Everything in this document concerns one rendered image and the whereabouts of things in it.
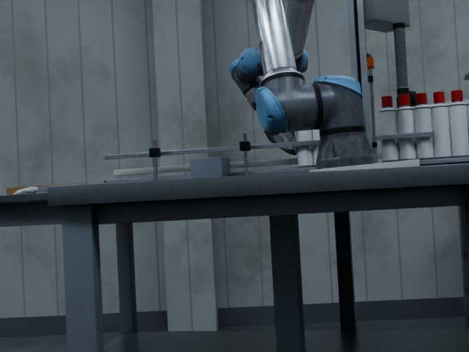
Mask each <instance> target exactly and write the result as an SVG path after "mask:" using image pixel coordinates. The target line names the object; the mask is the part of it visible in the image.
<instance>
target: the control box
mask: <svg viewBox="0 0 469 352"><path fill-rule="evenodd" d="M363 7H364V24H365V29H368V30H373V31H379V32H384V33H388V32H391V31H393V24H394V23H397V22H404V23H405V27H409V26H410V14H409V2H408V0H363Z"/></svg>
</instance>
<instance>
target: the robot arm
mask: <svg viewBox="0 0 469 352"><path fill-rule="evenodd" d="M248 1H250V2H251V3H252V7H253V15H254V20H255V27H256V31H257V36H258V44H259V48H260V50H258V49H256V48H254V47H250V48H248V49H246V50H244V51H243V52H242V54H241V56H240V57H239V58H238V59H237V60H235V61H234V62H232V63H231V65H230V66H229V68H228V71H229V73H230V75H231V77H232V79H233V80H234V81H235V82H236V84H237V86H238V88H239V89H240V90H241V92H242V94H243V95H244V96H245V98H246V100H245V102H249V104H250V105H251V106H252V108H253V109H254V110H257V114H258V118H259V120H260V123H261V125H262V127H263V129H264V130H265V131H264V132H265V134H266V136H267V138H268V139H269V141H270V142H272V143H280V142H284V140H283V136H282V135H279V133H282V134H283V135H284V136H285V137H286V138H287V139H288V141H289V142H296V137H295V131H308V130H317V129H319V132H320V146H319V150H318V155H317V159H316V163H315V164H316V170H317V169H318V168H320V169H325V168H338V167H346V166H359V165H366V164H374V163H376V158H375V154H374V153H373V150H372V148H371V145H370V143H369V141H368V138H367V137H366V128H365V121H364V109H363V101H362V99H363V95H362V91H361V87H360V83H359V81H358V80H356V79H354V78H352V77H348V76H341V75H329V76H322V77H318V78H316V79H314V82H313V84H306V83H305V78H304V75H303V74H301V73H304V72H305V71H306V70H307V68H308V55H307V52H306V51H305V50H304V46H305V42H306V36H307V33H308V27H309V24H310V20H311V14H312V11H313V5H314V2H315V0H288V5H287V9H286V10H285V3H284V0H248ZM259 76H264V78H263V79H262V80H261V79H260V78H259Z"/></svg>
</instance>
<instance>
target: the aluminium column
mask: <svg viewBox="0 0 469 352"><path fill-rule="evenodd" d="M347 1H348V24H349V37H350V60H351V72H352V78H354V79H356V80H358V81H359V83H360V87H361V91H362V95H363V99H362V101H363V109H364V121H365V128H366V137H367V138H368V141H369V143H370V145H371V148H372V149H373V147H372V135H371V112H370V100H369V77H368V66H367V53H366V31H365V24H364V7H363V0H347Z"/></svg>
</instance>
